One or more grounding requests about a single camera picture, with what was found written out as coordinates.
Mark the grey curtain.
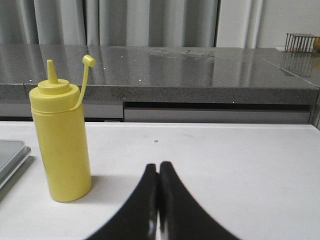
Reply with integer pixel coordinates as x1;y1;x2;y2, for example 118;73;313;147
0;0;264;48

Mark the metal wire rack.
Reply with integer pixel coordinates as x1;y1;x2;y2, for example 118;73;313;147
284;33;320;53

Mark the silver digital kitchen scale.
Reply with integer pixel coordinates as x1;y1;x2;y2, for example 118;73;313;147
0;139;31;189

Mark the yellow squeeze bottle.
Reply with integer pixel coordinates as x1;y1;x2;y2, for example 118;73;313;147
29;55;96;202

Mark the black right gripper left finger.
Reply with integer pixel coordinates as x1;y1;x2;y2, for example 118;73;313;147
88;163;159;240

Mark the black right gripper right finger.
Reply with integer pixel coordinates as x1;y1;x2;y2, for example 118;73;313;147
158;161;238;240

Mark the grey stone counter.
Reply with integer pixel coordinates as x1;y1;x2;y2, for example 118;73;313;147
0;43;320;127

